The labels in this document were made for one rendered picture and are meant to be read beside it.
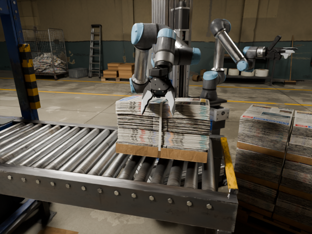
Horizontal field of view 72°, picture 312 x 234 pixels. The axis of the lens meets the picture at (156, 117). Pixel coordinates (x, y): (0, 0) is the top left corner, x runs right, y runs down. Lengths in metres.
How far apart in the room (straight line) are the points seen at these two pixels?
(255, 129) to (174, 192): 0.87
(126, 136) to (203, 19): 7.26
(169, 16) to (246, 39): 6.27
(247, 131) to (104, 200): 1.02
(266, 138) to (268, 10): 6.91
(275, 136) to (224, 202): 0.82
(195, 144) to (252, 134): 0.73
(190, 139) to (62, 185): 0.52
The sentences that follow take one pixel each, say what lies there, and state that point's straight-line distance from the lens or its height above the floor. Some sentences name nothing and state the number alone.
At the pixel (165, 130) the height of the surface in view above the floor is 0.96.
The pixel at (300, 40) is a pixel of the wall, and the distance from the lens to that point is 8.48.
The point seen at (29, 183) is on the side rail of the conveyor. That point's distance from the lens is 1.03.
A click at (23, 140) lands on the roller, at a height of 0.79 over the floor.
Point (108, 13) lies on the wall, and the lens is 8.70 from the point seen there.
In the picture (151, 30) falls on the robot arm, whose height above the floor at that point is 1.35.
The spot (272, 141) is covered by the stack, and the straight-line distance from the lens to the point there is 1.54.
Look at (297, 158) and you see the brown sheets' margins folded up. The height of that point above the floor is 0.63.
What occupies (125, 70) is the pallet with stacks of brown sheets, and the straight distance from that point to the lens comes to 7.37.
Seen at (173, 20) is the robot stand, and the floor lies 1.45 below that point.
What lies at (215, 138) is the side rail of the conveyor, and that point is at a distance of 1.21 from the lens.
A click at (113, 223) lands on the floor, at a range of 1.84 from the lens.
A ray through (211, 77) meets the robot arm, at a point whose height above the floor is 1.01.
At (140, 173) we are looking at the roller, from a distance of 0.88.
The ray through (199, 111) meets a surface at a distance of 0.82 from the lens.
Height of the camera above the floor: 1.29
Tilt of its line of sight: 19 degrees down
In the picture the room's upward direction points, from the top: straight up
